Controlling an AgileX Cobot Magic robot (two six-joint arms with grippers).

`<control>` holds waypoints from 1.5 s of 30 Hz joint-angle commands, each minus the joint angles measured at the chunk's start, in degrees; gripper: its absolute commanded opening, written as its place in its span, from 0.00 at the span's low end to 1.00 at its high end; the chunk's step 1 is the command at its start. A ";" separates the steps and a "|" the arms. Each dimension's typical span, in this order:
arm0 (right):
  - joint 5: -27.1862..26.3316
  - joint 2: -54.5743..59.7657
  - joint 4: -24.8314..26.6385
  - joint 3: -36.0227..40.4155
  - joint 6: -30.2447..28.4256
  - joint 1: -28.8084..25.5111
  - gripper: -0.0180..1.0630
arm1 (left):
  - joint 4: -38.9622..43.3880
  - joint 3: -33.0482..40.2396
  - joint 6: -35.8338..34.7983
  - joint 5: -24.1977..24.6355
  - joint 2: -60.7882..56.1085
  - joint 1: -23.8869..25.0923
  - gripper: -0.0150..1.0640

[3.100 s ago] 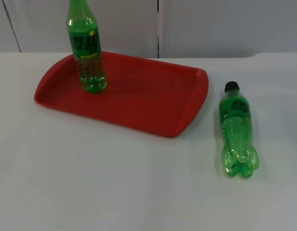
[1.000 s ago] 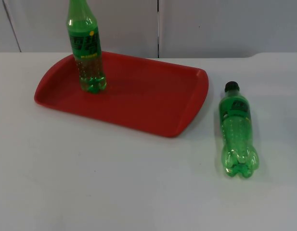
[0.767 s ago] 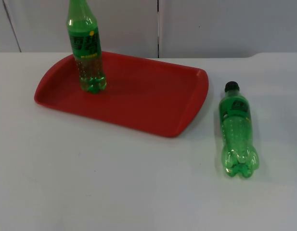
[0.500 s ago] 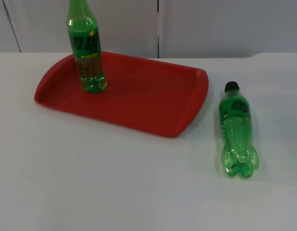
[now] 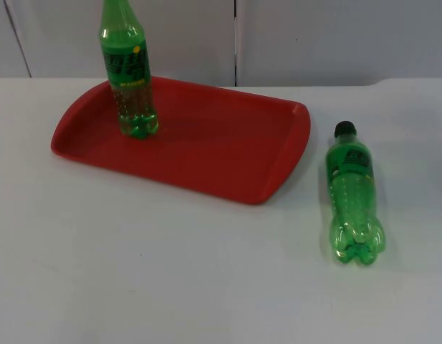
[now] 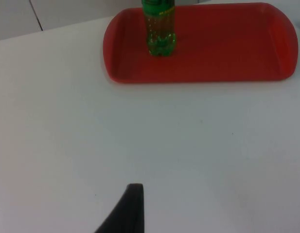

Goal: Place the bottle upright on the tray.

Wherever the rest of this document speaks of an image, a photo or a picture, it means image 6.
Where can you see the red tray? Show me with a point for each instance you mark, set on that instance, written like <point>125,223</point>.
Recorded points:
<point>225,48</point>

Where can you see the green plastic bottle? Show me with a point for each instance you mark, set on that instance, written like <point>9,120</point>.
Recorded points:
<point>160,34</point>

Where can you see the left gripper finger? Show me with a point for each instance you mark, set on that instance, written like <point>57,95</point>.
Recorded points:
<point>130,213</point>

